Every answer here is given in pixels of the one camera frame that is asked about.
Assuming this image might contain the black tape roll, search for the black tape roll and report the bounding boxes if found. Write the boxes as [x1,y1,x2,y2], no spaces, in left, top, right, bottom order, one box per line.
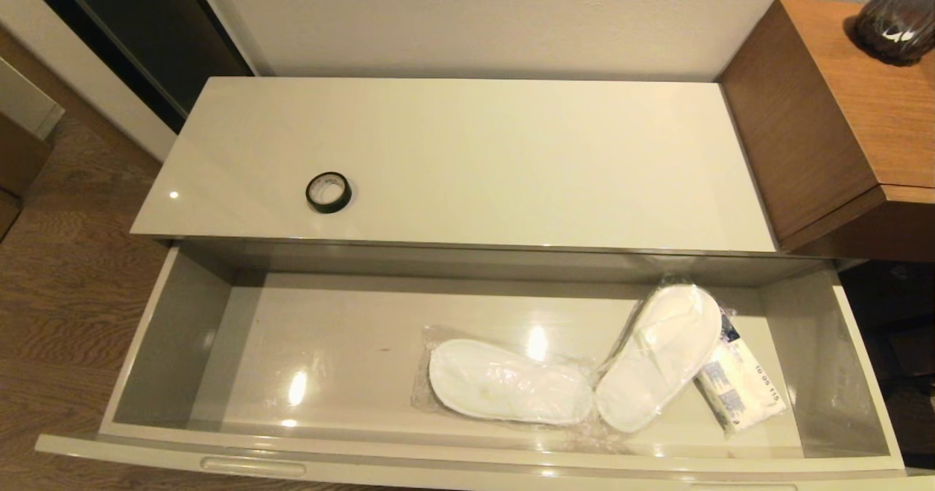
[305,172,353,214]

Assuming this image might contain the white slippers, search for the white slippers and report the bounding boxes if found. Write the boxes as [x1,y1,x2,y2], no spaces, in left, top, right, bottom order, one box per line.
[413,324,596,427]
[595,275,735,435]

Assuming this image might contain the white packet with blue print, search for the white packet with blue print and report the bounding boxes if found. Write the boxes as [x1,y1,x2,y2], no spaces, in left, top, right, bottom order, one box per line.
[694,314,788,435]

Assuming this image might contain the black sliding door panel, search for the black sliding door panel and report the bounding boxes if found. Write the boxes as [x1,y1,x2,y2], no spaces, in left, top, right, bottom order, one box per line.
[15,0,255,134]

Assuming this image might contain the brown wooden side cabinet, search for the brown wooden side cabinet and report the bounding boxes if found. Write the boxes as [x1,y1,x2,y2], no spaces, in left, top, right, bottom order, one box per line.
[720,0,935,262]

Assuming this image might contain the dark ribbed glass vase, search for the dark ribbed glass vase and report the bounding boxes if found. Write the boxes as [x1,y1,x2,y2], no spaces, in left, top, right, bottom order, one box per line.
[855,0,935,66]

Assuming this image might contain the white door frame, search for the white door frame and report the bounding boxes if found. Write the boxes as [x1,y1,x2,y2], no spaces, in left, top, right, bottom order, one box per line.
[0,0,180,161]

